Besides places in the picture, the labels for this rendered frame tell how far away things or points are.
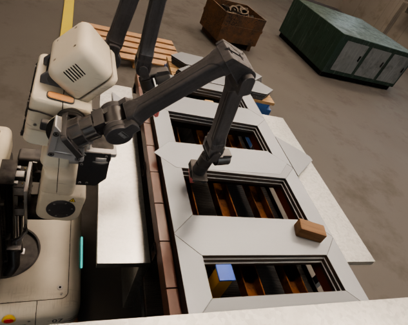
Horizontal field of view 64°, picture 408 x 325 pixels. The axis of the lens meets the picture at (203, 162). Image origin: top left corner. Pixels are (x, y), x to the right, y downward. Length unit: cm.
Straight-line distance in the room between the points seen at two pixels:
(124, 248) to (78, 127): 59
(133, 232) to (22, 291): 57
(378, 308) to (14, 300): 140
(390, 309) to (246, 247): 49
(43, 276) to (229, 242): 89
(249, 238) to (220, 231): 12
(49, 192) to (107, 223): 26
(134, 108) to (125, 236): 64
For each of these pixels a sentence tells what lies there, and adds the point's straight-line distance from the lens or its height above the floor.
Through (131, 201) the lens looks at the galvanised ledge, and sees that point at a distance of 152.
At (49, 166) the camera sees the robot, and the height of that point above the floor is 91.
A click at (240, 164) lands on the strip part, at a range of 165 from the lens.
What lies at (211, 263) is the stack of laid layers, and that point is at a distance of 124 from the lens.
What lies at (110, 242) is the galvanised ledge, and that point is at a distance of 137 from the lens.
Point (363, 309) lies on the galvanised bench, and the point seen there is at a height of 105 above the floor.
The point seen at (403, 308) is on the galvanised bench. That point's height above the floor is 105.
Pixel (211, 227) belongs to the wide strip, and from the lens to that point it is 130.
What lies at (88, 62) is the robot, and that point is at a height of 135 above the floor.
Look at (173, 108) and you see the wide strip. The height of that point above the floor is 87.
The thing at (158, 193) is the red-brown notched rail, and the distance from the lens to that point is 138.
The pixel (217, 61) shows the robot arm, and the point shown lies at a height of 150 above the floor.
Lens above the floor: 181
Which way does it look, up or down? 37 degrees down
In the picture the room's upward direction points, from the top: 24 degrees clockwise
